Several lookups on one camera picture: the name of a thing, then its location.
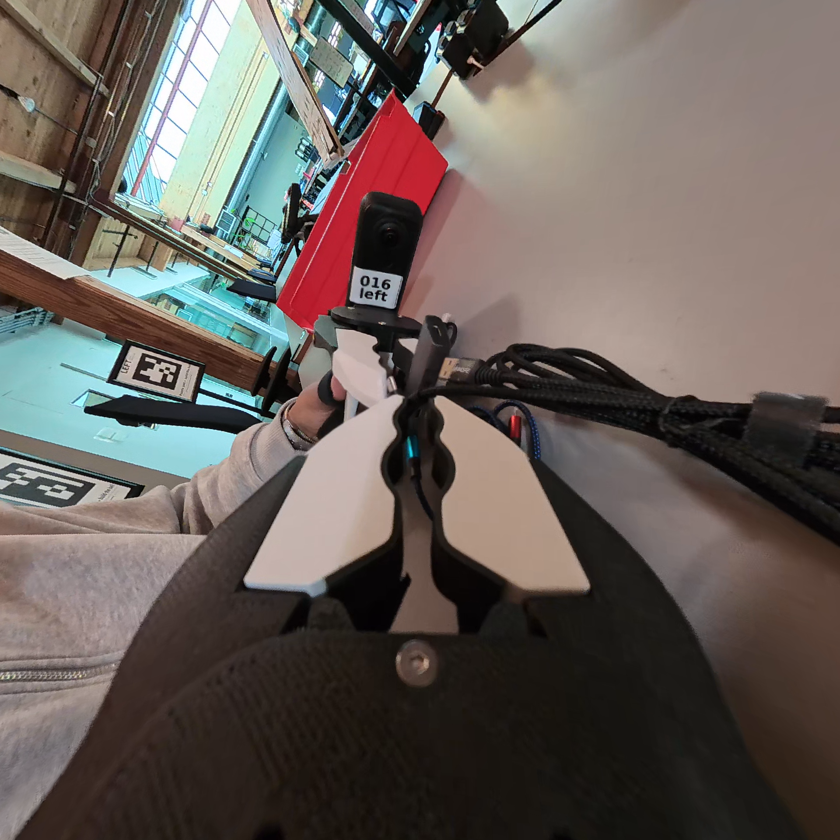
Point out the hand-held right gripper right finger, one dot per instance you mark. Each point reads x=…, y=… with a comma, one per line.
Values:
x=512, y=518

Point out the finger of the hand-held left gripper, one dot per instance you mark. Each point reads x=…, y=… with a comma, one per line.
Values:
x=364, y=371

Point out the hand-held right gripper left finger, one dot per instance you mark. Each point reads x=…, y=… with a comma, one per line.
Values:
x=334, y=512

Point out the grey usb hub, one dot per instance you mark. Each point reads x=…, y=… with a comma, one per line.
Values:
x=430, y=351

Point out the person's left forearm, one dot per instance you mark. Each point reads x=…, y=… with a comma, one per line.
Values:
x=243, y=466

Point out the white desk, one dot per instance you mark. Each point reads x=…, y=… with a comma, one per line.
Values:
x=656, y=229

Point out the person's left hand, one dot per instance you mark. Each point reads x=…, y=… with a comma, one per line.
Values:
x=308, y=417

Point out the red box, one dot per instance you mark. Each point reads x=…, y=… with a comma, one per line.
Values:
x=367, y=216

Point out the small black box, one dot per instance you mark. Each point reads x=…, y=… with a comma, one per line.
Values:
x=430, y=118

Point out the framed black white marker sign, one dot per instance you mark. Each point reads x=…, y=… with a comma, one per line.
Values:
x=157, y=371

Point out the black device box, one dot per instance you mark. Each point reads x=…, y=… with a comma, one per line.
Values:
x=476, y=33

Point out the wooden railing beam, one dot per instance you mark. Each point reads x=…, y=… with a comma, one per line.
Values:
x=131, y=315

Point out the grey sweatshirt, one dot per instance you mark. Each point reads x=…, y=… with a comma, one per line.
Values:
x=65, y=590

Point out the large black white marker sign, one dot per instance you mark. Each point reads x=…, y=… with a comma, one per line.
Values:
x=52, y=479

